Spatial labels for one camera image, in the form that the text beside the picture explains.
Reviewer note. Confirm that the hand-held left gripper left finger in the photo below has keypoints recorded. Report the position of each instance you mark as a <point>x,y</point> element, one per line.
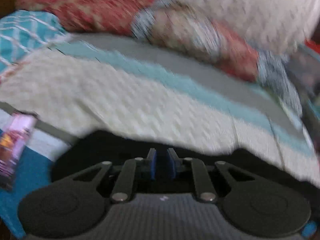
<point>152,165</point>

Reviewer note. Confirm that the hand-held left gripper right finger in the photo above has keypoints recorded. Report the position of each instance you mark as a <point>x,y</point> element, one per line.
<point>172,165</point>

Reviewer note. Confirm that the black pants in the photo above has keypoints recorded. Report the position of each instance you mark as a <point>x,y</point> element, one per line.
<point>105,145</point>

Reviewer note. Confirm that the patterned teal beige bed sheet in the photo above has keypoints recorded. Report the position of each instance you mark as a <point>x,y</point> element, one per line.
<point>130,97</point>

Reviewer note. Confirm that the smartphone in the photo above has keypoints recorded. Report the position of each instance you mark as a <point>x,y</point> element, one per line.
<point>15,150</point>

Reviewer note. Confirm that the red floral patchwork blanket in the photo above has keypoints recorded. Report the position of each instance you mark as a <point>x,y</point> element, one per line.
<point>100,7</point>

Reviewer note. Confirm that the teal white patterned pillow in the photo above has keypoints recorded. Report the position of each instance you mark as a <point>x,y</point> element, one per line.
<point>22,32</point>

